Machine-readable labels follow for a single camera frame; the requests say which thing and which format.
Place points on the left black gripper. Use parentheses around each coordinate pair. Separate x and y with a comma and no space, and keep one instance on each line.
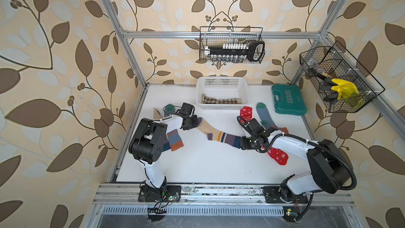
(195,122)

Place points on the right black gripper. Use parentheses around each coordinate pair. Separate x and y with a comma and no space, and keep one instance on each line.
(243,144)

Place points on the argyle brown sock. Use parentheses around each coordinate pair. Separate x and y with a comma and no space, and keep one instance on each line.
(232,101)
(209,100)

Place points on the red bear sock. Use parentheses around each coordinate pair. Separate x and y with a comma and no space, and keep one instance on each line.
(246,114)
(278,155)

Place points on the white plastic basket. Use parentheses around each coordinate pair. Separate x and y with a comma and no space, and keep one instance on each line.
(222,88)

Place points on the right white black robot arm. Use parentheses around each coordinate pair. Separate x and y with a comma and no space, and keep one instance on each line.
(329,169)

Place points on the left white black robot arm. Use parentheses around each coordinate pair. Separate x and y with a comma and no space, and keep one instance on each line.
(154,136)

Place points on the blue green toe sock right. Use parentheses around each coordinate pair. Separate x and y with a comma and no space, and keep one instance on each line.
(266,118)

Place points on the blue orange striped sock left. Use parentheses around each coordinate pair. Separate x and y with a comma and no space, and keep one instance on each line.
(174,141)

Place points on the green plastic tool case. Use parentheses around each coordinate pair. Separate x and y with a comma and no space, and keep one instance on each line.
(288,100)

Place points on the socket set holder black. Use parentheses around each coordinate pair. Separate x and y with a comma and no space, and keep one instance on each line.
(249,52)

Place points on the black pliers in basket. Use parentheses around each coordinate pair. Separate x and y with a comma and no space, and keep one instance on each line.
(323,84)

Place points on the yellow rubber glove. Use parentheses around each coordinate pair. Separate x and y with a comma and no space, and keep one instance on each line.
(344,89)

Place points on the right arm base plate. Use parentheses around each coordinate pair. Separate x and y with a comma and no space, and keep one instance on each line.
(282,195)

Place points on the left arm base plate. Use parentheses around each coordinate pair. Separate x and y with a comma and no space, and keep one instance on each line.
(170,193)

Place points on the black wire basket back wall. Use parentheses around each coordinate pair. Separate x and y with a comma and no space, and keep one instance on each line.
(217,35)

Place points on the black wire basket wall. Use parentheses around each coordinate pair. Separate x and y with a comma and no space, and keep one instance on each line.
(339,63)
(217,35)

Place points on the black wire basket right wall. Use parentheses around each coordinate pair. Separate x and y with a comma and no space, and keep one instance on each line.
(339,63)

